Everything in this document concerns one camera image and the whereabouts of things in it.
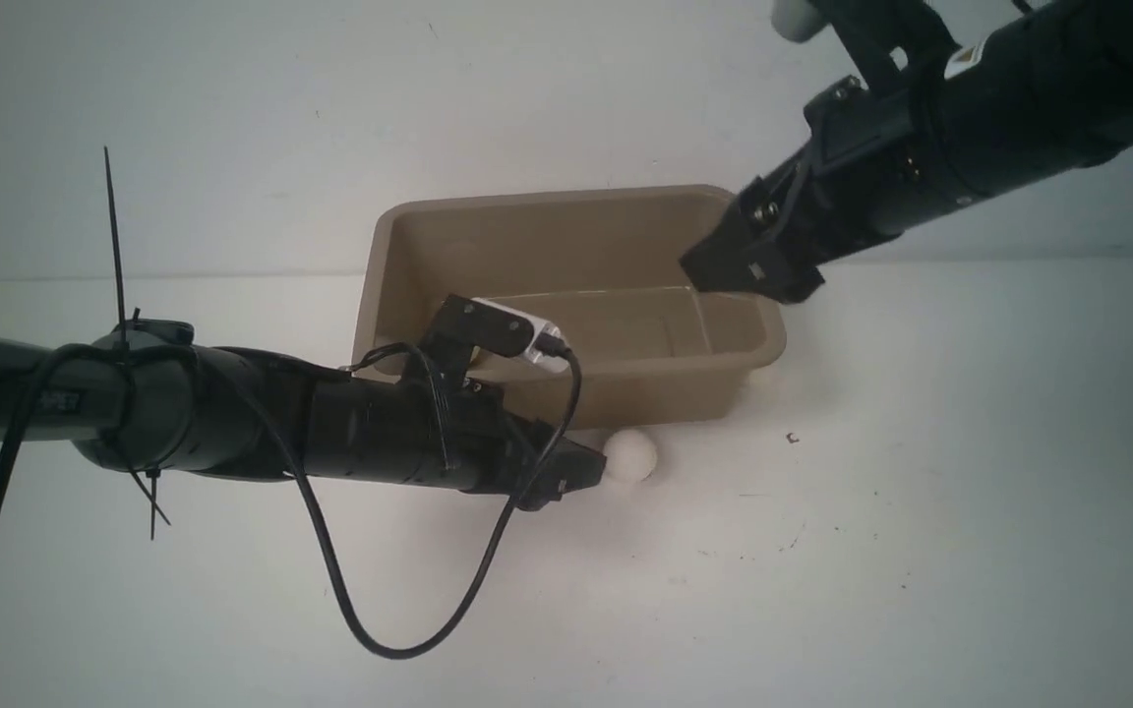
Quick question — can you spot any tan plastic storage bin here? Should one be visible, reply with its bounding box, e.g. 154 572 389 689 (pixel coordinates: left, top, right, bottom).
351 185 787 430

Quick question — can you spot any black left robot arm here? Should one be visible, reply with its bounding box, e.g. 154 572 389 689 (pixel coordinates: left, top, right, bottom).
26 319 604 511

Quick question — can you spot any black left camera cable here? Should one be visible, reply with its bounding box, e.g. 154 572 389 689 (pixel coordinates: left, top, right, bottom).
0 334 583 708

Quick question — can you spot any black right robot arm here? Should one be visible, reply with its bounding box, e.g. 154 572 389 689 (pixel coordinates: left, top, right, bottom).
680 1 1133 304

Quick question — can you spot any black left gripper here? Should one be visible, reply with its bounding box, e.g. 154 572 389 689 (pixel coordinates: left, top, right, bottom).
306 379 607 512

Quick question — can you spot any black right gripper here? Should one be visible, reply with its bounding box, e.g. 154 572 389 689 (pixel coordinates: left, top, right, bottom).
679 77 971 305

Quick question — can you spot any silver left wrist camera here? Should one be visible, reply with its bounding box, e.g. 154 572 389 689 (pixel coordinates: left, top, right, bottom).
421 295 574 375

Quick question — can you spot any white ball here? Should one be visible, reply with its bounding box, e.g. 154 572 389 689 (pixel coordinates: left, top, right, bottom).
603 429 658 484
743 362 780 394

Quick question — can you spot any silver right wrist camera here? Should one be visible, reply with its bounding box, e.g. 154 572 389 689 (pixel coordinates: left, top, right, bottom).
770 0 961 94

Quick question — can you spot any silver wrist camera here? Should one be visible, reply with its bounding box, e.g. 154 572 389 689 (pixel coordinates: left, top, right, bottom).
421 295 574 375
770 0 961 94

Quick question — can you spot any black cable tie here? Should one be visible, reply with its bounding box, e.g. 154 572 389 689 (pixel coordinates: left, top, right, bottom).
102 145 171 541

